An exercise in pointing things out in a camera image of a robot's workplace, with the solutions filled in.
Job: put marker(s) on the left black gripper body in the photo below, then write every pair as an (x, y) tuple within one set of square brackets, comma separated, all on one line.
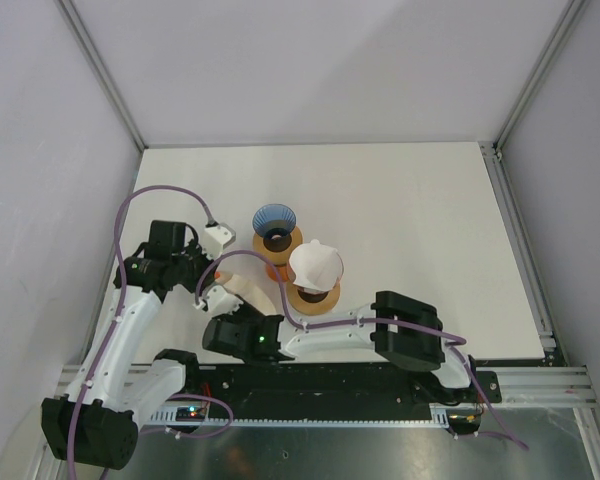
[(191, 265)]

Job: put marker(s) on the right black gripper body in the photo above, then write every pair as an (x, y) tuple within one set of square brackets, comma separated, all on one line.
[(245, 313)]

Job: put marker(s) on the coffee filter pack orange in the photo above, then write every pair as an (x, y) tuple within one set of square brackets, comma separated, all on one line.
[(247, 290)]

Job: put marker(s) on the orange glass carafe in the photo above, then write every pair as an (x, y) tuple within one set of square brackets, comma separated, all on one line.
[(277, 272)]

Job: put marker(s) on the white paper coffee filter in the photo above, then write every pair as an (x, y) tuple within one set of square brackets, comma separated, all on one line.
[(315, 267)]

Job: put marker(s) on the blue glass dripper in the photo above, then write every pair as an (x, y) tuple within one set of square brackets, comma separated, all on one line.
[(274, 219)]

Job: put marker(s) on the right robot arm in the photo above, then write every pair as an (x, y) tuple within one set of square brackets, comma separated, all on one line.
[(403, 331)]

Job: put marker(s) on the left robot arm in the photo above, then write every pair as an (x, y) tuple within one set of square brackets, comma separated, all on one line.
[(98, 418)]

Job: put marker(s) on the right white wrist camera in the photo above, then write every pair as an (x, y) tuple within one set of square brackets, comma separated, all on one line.
[(218, 301)]

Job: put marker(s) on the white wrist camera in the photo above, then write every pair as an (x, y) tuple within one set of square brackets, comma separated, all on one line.
[(215, 239), (218, 301)]

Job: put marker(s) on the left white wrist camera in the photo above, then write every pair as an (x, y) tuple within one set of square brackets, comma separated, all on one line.
[(215, 239)]

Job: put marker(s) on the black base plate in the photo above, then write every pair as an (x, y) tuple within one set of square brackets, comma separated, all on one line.
[(331, 387)]

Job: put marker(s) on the grey cable duct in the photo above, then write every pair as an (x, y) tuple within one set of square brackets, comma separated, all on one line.
[(190, 414)]

